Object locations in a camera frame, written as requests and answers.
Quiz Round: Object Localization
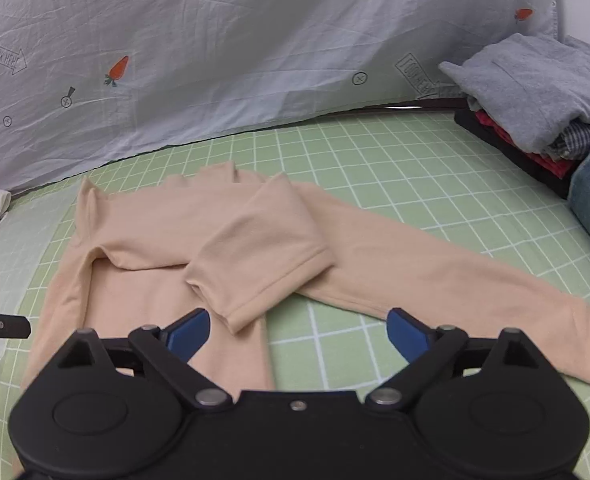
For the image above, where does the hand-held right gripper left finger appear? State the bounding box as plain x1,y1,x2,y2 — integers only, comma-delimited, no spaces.
55,306,233,413

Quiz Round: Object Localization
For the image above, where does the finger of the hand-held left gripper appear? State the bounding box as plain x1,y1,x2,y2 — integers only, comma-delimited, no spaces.
0,305,32,343

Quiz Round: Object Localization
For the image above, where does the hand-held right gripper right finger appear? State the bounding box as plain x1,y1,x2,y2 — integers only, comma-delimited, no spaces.
366,307,543,413

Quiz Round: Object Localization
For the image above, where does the beige long-sleeve shirt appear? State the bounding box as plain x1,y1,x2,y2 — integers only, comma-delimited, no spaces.
22,162,590,391

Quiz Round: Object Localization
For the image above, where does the black folded garment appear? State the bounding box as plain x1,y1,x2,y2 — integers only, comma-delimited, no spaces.
455,107,576,200

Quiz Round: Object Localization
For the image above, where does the red folded garment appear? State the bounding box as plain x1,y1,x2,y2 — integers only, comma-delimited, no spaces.
475,110,576,178

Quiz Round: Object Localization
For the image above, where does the plaid folded shirt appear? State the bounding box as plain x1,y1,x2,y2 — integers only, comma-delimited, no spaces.
547,122,590,161

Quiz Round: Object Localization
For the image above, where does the carrot-print pale sheet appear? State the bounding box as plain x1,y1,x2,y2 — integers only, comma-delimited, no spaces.
0,0,563,196

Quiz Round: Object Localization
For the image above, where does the grey folded sweater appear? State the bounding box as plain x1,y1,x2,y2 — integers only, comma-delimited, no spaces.
439,34,590,153

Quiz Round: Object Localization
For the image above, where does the dark brown bed frame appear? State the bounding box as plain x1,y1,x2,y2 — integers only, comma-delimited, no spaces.
320,99,470,120

